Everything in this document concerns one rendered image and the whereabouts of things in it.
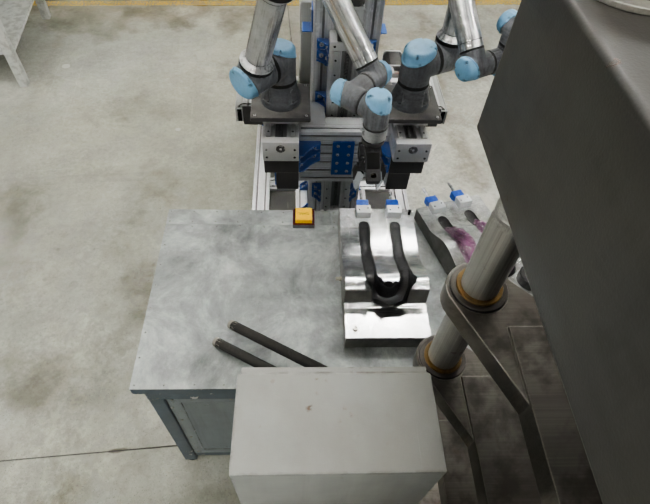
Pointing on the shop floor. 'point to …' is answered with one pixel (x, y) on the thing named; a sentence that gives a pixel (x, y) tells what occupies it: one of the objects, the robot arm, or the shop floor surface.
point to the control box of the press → (335, 435)
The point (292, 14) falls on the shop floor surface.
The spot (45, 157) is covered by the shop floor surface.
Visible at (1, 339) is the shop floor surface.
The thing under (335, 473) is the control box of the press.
